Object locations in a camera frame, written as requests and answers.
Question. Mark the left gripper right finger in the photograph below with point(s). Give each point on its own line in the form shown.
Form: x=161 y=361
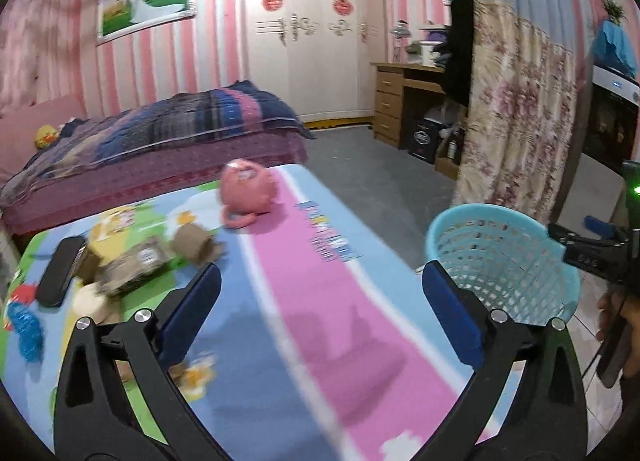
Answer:
x=524 y=399

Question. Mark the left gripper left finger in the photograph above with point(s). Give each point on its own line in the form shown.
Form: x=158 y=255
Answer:
x=93 y=417

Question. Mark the small cardboard tube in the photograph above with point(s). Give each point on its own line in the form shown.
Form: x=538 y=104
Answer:
x=88 y=265

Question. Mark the person right hand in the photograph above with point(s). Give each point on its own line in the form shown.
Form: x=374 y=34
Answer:
x=619 y=337

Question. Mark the cyan plastic laundry basket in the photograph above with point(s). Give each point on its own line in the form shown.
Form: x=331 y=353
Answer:
x=507 y=259

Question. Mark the blue crumpled plastic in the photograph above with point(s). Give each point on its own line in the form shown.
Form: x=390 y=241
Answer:
x=29 y=331

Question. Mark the white black water dispenser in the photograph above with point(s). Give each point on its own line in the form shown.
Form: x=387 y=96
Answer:
x=596 y=191

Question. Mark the grey printed snack bag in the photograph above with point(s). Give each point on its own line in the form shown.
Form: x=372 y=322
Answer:
x=135 y=267

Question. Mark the black zip pouch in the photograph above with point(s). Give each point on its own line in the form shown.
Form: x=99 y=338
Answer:
x=56 y=278

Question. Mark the floral curtain right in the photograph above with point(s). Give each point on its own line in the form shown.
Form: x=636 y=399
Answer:
x=522 y=105

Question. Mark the brown cardboard tube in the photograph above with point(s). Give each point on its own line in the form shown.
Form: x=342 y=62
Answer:
x=196 y=245

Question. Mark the blue cloth with plant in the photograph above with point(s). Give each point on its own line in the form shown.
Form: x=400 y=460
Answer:
x=612 y=46

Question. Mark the black box under desk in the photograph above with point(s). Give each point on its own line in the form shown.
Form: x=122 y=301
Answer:
x=425 y=138

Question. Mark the cartoon bird tablecloth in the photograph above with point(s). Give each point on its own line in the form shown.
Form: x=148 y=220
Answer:
x=321 y=345

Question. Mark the black hanging garment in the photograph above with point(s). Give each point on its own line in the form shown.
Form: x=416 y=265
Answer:
x=456 y=82

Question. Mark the pink cartoon mug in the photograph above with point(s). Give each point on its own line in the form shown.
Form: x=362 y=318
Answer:
x=247 y=190

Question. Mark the items on desk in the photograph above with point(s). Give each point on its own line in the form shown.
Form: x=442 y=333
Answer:
x=423 y=49

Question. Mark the bed with plaid quilt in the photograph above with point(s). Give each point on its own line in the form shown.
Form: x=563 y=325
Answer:
x=100 y=163

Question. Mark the wooden desk with drawers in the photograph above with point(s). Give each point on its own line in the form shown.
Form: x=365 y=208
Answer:
x=403 y=94

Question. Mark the yellow duck plush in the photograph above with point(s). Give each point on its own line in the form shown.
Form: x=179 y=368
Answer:
x=45 y=136

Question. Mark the pink bed headboard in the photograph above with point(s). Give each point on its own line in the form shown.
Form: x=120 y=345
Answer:
x=19 y=130

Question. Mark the silver desk lamp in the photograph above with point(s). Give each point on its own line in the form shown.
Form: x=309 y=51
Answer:
x=399 y=33

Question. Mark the pink window curtain left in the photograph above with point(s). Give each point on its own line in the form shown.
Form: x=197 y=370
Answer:
x=38 y=52

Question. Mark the white wardrobe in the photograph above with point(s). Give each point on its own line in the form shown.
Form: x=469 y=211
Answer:
x=317 y=55

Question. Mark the framed wedding photo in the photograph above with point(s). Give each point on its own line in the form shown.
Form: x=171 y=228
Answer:
x=117 y=18

